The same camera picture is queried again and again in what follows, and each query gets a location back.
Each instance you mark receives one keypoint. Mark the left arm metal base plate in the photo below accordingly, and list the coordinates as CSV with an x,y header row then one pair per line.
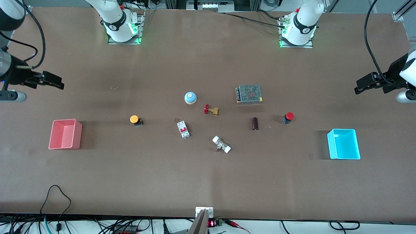
x,y
308,45

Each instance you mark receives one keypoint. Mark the grey camera pole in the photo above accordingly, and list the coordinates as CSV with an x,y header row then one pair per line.
x,y
199,224

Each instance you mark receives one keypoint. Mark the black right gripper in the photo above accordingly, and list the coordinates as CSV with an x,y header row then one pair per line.
x,y
18,75

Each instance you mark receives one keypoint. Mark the pink plastic box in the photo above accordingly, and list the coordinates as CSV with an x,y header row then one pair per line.
x,y
65,135

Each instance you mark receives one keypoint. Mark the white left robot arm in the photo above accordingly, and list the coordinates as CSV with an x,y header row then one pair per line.
x,y
304,22

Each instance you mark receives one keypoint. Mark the aluminium corner profile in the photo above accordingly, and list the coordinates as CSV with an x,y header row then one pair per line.
x,y
401,13

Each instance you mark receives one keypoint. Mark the red LED display module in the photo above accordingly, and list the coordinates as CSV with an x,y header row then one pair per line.
x,y
215,223

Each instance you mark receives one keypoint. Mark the blue dome button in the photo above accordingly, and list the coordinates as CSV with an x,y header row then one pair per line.
x,y
190,97

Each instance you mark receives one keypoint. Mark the white metal bracket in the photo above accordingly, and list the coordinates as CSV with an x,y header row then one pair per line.
x,y
209,212

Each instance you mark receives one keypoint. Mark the red push button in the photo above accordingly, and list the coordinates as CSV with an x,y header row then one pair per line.
x,y
289,116

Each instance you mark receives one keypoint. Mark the red clip lead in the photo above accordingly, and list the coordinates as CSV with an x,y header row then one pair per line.
x,y
237,225

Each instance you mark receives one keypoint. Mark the white-capped metal fitting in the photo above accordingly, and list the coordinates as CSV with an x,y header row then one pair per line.
x,y
221,145

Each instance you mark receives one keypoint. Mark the white red circuit breaker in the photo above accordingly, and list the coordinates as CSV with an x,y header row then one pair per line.
x,y
183,129

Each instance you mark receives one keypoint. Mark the metal mesh power supply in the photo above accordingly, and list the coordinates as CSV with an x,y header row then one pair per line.
x,y
249,93

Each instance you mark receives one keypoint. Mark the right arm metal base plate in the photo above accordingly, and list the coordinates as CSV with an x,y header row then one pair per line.
x,y
140,31

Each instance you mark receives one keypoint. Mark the cyan plastic box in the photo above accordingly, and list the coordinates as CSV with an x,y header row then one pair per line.
x,y
344,144

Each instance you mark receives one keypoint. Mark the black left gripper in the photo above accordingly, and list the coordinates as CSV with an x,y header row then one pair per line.
x,y
394,73

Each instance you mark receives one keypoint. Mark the yellow push button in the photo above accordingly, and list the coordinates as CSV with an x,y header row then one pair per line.
x,y
134,119

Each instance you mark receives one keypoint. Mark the dark cylindrical capacitor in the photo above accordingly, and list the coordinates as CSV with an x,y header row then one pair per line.
x,y
255,123

